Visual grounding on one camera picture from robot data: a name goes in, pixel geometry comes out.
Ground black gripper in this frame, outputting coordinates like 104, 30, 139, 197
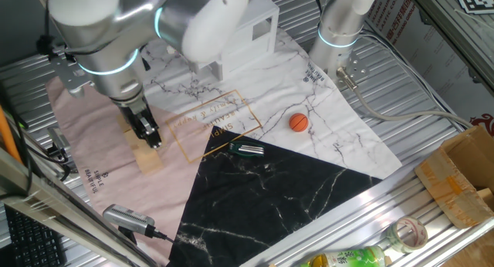
117, 98, 164, 150

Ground small gray clamped device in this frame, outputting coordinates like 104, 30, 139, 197
46, 127, 73, 162

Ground green holder with silver bits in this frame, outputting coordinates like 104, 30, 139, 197
227, 141, 266, 157

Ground marble pink black cloth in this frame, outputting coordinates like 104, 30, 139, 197
45, 25, 403, 267

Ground orange pole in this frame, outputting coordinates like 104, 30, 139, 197
0, 104, 23, 164

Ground white plastic drawer cabinet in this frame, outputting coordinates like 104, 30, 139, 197
192, 0, 280, 82

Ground small orange basketball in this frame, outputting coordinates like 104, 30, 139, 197
289, 112, 310, 134

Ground black keyboard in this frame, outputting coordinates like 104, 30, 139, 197
3, 204, 69, 267

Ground green tea bottle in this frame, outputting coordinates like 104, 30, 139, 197
299, 245, 387, 267

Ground clear tape roll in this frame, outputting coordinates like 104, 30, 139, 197
385, 215, 429, 255

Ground white sheet with red print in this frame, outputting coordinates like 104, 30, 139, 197
364, 0, 494, 127

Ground brown cardboard box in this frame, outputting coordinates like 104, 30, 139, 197
413, 124, 494, 229

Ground black white marker board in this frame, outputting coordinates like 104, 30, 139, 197
453, 0, 494, 15

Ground silver depth camera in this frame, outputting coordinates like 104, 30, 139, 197
102, 204, 156, 237

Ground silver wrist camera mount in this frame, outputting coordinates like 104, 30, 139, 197
48, 46, 94, 99

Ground aluminium frame post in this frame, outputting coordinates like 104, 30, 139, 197
0, 147, 159, 267

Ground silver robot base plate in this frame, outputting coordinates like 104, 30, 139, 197
327, 52, 371, 86

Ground gray robot cable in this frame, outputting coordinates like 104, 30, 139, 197
335, 66, 474, 130

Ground white cable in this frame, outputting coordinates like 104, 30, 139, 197
360, 30, 466, 126

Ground aluminium frame beam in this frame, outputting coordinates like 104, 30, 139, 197
404, 0, 494, 93

